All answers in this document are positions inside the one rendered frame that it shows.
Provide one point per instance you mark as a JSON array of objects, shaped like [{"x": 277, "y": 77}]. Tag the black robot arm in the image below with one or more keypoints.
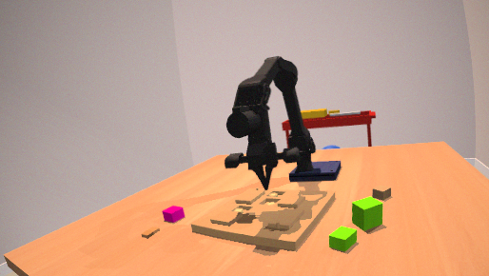
[{"x": 250, "y": 113}]

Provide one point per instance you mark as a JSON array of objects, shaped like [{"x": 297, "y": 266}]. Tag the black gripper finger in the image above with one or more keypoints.
[
  {"x": 259, "y": 171},
  {"x": 268, "y": 173}
]

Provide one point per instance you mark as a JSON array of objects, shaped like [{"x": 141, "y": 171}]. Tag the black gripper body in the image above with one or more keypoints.
[{"x": 289, "y": 156}]

